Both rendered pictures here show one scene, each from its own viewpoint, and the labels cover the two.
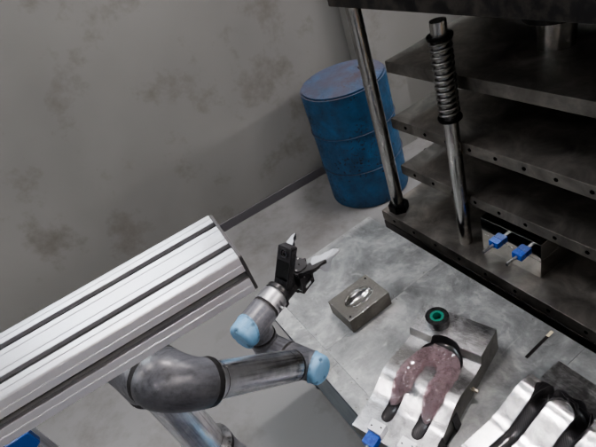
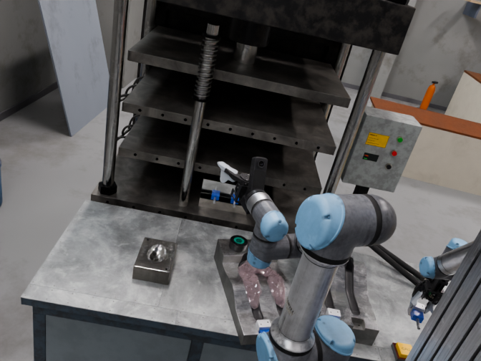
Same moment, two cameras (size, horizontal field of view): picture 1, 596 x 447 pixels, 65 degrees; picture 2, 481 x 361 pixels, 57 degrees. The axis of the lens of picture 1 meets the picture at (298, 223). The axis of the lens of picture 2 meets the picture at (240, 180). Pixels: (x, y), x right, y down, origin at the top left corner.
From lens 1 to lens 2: 143 cm
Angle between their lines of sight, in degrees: 63
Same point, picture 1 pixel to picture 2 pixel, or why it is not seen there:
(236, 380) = not seen: hidden behind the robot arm
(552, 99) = (280, 87)
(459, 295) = (215, 236)
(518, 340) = not seen: hidden behind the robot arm
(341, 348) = (168, 299)
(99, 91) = not seen: outside the picture
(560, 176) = (278, 135)
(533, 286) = (245, 220)
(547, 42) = (246, 57)
